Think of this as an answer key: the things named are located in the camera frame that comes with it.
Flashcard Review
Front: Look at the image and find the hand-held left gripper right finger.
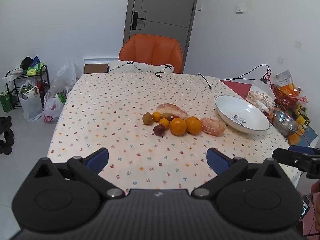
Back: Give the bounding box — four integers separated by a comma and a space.
191, 147, 285, 200

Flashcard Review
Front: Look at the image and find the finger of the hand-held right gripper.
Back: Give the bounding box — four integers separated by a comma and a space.
272, 148, 310, 167
289, 145, 320, 155

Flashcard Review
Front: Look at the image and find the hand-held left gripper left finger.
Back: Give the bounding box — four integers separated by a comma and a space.
32, 147, 125, 200

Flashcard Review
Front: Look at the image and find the orange peeled pomelo piece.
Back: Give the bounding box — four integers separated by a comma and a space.
200, 117, 226, 136

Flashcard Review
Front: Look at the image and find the large orange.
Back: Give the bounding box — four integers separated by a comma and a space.
185, 116, 202, 134
169, 118, 188, 136

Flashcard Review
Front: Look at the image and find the white plate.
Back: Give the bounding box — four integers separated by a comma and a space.
214, 95, 270, 133

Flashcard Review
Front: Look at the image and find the person's right hand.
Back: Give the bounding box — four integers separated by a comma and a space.
311, 181, 320, 232

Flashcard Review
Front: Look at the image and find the steel bowl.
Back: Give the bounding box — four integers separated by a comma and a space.
272, 109, 299, 137

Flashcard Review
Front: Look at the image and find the yellow printed package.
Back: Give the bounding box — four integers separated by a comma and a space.
295, 104, 312, 133

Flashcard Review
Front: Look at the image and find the red plastic basket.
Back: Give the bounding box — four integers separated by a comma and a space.
271, 84, 300, 110

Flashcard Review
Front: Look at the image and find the floral tablecloth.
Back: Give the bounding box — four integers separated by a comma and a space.
46, 72, 302, 191

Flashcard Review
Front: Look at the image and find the orange snack bag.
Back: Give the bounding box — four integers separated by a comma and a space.
282, 84, 308, 103

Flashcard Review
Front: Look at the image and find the floral tissue pack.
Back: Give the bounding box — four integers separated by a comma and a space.
246, 80, 275, 113

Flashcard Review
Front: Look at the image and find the purple passion fruit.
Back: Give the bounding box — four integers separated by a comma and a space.
153, 124, 166, 138

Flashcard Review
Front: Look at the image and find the white plastic bag red print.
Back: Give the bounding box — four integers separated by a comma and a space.
43, 94, 67, 122

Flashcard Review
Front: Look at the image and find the pale peeled pomelo piece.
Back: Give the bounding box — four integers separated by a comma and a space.
156, 103, 189, 120

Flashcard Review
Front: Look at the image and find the beige snack bag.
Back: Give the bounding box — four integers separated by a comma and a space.
275, 70, 293, 87

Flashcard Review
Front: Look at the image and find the colourful table mat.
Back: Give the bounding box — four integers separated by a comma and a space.
219, 79, 319, 146

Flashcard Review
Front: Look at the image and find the clear plastic bag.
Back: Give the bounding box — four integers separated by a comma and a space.
50, 60, 77, 98

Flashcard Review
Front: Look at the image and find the black slipper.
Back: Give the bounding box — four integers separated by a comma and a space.
0, 116, 13, 133
0, 130, 15, 155

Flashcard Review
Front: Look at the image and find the white framed board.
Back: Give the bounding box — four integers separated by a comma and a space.
83, 58, 120, 74

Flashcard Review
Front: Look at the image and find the black metal rack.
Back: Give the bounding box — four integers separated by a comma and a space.
5, 65, 50, 109

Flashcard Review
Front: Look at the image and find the white cushion with black stitching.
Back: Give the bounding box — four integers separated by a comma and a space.
107, 60, 175, 74

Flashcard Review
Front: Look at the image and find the green box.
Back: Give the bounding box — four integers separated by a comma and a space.
0, 91, 13, 113

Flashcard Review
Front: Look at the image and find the green packet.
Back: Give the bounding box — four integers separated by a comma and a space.
26, 62, 45, 77

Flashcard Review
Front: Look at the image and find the black cloth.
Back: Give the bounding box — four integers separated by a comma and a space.
20, 57, 34, 69

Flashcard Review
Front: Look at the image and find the orange chair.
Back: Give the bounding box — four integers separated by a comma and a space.
118, 34, 184, 74

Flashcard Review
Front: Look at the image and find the grey door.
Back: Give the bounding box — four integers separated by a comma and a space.
122, 0, 201, 74

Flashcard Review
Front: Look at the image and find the red cable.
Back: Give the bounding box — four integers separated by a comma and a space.
262, 69, 312, 148

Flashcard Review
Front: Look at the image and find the black charger cable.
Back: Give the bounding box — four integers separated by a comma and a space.
231, 64, 272, 81

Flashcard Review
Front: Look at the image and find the black door handle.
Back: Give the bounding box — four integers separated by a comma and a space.
132, 11, 146, 30

